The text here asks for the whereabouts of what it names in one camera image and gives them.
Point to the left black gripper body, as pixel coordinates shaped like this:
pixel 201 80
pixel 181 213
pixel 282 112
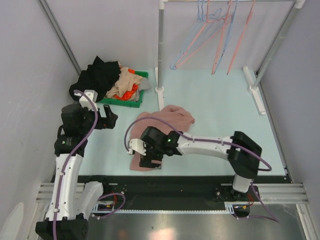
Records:
pixel 101 121

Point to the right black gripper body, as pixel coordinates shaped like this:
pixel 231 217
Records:
pixel 151 153

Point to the pink t shirt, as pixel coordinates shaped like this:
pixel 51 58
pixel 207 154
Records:
pixel 176 116

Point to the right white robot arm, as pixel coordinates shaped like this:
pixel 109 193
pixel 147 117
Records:
pixel 239 150

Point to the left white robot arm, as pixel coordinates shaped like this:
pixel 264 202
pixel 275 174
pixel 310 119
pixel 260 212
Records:
pixel 68 215

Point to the pink hanger left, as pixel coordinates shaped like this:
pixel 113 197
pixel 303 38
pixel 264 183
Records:
pixel 207 26

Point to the pink hanger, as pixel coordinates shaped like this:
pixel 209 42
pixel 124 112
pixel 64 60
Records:
pixel 207 26
pixel 241 37
pixel 220 43

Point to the blue hanger left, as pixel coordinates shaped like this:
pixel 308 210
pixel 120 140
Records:
pixel 209 20

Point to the blue hanger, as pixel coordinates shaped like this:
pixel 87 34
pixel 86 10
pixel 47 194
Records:
pixel 228 35
pixel 209 20

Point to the pink hanger middle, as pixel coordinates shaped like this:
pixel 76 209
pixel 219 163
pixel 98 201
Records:
pixel 220 43

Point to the blue hanger right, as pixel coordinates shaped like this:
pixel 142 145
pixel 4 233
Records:
pixel 228 35

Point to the pink hanger right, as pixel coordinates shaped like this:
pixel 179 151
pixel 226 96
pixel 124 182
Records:
pixel 241 37

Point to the green plastic bin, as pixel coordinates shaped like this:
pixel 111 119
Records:
pixel 129 103

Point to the orange garment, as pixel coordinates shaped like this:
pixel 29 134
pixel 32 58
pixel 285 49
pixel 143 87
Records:
pixel 129 94

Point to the beige garment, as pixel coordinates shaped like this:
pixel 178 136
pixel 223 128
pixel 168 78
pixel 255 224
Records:
pixel 125 83

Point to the black garment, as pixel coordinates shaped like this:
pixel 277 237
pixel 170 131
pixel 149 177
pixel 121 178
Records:
pixel 99 76

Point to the grey garment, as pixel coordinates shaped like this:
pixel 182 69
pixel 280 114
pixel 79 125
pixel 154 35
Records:
pixel 144 85

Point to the white clothes rack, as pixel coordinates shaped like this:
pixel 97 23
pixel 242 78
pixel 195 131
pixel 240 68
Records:
pixel 252 82

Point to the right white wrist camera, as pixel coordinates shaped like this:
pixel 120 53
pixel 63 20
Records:
pixel 137 145

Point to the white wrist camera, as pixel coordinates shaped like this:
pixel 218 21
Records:
pixel 137 145
pixel 87 99

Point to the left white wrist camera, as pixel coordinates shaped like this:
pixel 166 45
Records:
pixel 87 99

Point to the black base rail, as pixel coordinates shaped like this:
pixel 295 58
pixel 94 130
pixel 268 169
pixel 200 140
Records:
pixel 168 193

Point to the white cable duct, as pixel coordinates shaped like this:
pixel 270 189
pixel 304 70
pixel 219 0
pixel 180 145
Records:
pixel 227 210

